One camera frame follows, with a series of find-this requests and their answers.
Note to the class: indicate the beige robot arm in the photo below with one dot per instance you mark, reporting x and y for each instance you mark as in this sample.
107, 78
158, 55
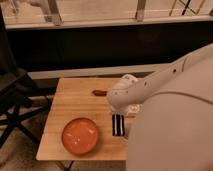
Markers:
174, 129

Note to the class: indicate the red sausage toy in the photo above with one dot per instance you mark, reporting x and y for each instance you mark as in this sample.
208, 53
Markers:
99, 93

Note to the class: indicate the wooden folding table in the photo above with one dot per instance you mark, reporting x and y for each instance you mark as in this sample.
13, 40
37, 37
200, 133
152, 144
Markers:
74, 99

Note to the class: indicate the white labelled bottle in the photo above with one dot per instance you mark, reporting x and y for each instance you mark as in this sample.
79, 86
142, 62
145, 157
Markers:
133, 110

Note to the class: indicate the orange bowl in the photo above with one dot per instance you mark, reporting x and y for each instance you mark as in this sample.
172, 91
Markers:
80, 136

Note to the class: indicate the black folding chair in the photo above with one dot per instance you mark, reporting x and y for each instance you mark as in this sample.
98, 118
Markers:
14, 86

